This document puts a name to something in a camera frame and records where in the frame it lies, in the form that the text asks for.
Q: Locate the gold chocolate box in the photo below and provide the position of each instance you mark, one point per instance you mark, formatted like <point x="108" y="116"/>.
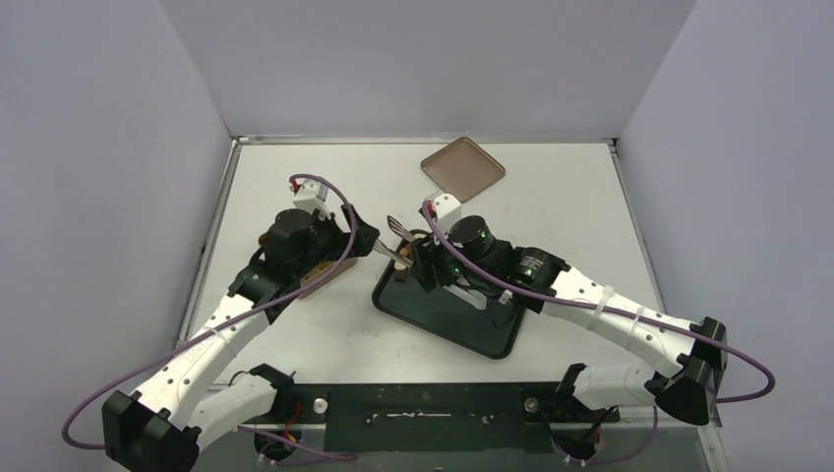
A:
<point x="318" y="271"/>

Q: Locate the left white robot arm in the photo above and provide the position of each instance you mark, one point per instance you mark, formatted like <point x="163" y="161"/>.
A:
<point x="166" y="422"/>

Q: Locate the black plastic tray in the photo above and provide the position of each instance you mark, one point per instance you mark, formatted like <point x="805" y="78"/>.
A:
<point x="490" y="332"/>

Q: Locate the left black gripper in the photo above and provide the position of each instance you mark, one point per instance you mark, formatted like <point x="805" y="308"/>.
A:
<point x="341" y="239"/>

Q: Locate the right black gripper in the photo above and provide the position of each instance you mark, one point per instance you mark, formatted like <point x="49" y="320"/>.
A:
<point x="425" y="265"/>

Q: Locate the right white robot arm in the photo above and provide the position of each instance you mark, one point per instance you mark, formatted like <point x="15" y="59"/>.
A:
<point x="680" y="364"/>

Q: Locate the brown box lid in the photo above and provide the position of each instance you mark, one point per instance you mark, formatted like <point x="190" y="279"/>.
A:
<point x="463" y="168"/>

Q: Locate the dark brown chocolate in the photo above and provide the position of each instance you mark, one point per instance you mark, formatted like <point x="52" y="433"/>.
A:
<point x="400" y="272"/>

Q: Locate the metal tongs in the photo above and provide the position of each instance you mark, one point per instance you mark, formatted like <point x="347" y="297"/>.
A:
<point x="401" y="255"/>

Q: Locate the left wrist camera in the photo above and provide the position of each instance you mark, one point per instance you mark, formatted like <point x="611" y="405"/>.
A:
<point x="310" y="195"/>

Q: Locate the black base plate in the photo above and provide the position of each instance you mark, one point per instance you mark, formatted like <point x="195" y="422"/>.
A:
<point x="437" y="417"/>

